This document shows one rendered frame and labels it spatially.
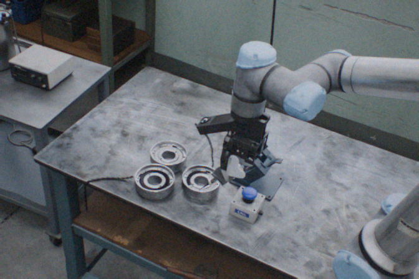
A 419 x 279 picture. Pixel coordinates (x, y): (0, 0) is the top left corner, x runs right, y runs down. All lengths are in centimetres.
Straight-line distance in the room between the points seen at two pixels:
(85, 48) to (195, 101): 151
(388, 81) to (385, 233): 28
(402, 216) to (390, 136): 208
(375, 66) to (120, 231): 93
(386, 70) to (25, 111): 126
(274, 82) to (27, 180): 149
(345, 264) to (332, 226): 33
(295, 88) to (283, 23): 189
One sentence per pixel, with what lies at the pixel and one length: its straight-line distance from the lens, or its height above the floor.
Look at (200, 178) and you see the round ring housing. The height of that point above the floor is 82.
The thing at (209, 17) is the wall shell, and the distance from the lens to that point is 297.
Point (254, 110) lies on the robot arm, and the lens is 101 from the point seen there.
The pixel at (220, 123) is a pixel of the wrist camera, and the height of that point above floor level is 108.
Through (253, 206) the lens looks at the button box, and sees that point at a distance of 123.
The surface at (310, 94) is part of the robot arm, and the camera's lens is 91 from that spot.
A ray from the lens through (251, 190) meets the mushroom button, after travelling 123.
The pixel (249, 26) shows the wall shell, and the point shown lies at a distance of 287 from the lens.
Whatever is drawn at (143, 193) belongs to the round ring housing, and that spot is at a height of 83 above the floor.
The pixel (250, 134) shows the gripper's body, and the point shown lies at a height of 108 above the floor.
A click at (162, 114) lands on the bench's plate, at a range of 156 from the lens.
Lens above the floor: 174
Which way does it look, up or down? 39 degrees down
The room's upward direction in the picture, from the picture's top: 8 degrees clockwise
